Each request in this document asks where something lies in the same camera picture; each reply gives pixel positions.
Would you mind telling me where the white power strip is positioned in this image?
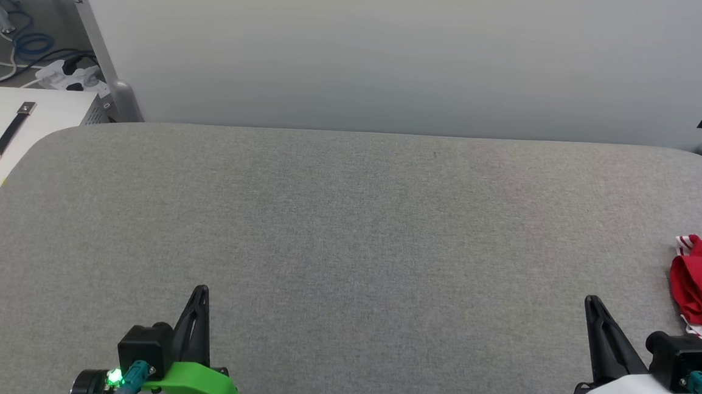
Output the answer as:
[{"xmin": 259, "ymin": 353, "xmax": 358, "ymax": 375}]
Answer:
[{"xmin": 35, "ymin": 58, "xmax": 113, "ymax": 98}]

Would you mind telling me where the white metal equipment box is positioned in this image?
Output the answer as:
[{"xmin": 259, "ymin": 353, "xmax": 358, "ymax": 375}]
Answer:
[{"xmin": 0, "ymin": 85, "xmax": 113, "ymax": 257}]

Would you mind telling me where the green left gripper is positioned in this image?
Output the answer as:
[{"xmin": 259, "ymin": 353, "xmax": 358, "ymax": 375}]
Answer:
[{"xmin": 143, "ymin": 282, "xmax": 250, "ymax": 394}]

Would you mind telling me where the black strap handle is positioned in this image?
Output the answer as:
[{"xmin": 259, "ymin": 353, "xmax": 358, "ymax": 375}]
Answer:
[{"xmin": 0, "ymin": 100, "xmax": 38, "ymax": 174}]

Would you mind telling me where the blue coiled cable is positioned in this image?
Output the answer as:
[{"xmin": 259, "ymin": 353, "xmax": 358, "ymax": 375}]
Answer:
[{"xmin": 0, "ymin": 0, "xmax": 60, "ymax": 65}]

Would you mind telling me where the grey partition post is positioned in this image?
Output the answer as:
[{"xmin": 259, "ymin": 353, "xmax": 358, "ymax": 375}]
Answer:
[{"xmin": 51, "ymin": 0, "xmax": 152, "ymax": 123}]

